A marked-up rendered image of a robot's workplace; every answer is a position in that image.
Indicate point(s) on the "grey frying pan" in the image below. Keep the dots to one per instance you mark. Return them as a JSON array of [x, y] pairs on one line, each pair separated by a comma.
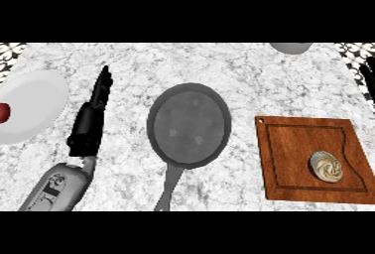
[[189, 125]]

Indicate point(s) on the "brown wooden cutting board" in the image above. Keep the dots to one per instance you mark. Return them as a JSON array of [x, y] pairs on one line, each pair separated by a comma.
[[302, 145]]

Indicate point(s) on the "cream frosted cupcake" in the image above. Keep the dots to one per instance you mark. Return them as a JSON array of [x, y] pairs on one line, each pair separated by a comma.
[[326, 166]]

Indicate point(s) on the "grey bowl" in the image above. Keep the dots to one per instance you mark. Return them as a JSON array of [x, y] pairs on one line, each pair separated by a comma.
[[290, 47]]

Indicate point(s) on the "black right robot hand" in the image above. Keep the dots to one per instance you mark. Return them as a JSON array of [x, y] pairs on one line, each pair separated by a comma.
[[369, 76]]

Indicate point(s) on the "white plate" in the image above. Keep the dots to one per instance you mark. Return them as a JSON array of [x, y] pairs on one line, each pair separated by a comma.
[[29, 105]]

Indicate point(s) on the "red apple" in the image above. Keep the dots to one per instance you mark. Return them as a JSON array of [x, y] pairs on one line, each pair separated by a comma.
[[3, 112]]

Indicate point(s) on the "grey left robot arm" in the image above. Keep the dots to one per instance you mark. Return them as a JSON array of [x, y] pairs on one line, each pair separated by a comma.
[[54, 188]]

